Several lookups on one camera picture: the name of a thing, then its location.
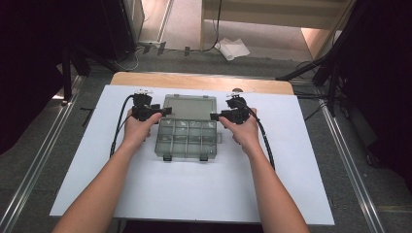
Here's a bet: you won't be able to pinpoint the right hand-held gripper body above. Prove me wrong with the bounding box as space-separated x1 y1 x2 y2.
221 88 258 126

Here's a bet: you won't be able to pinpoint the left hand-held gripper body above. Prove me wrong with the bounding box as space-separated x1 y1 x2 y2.
130 88 162 123

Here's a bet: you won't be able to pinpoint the transparent grey compartment box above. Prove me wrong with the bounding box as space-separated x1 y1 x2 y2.
154 93 223 162

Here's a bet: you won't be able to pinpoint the person's right hand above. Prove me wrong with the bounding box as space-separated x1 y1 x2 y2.
218 107 260 153

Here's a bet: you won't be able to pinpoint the person's left hand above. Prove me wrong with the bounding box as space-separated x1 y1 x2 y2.
122 108 163 150

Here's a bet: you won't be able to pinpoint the wooden table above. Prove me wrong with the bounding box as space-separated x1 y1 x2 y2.
110 71 295 96

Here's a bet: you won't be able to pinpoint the white paper sheet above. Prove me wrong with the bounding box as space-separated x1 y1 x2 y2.
214 37 252 62

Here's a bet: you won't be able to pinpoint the white board sheet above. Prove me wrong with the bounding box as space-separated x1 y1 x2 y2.
49 84 335 226

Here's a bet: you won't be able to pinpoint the black cabinet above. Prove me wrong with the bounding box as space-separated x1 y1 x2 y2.
99 0 137 63

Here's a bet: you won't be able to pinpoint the black metal stand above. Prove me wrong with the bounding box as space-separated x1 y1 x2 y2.
60 45 92 103

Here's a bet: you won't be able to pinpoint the grey metal panel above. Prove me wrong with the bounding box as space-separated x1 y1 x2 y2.
123 0 146 43

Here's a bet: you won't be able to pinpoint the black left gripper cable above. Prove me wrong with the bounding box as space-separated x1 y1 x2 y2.
109 93 136 159

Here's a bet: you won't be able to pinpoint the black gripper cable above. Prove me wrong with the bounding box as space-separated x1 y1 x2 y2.
109 93 136 159
239 99 276 171

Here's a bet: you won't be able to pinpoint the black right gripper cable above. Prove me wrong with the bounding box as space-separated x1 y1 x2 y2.
239 99 276 171

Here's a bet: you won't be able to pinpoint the white floor cable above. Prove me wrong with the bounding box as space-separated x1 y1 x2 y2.
113 48 141 72

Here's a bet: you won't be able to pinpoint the black floor cables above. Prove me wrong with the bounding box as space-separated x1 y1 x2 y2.
292 90 328 121

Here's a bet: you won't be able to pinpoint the black hanging cable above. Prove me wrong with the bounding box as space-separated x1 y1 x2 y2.
202 0 223 52

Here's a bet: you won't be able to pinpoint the black metal frame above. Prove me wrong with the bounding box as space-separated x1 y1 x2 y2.
275 0 377 117

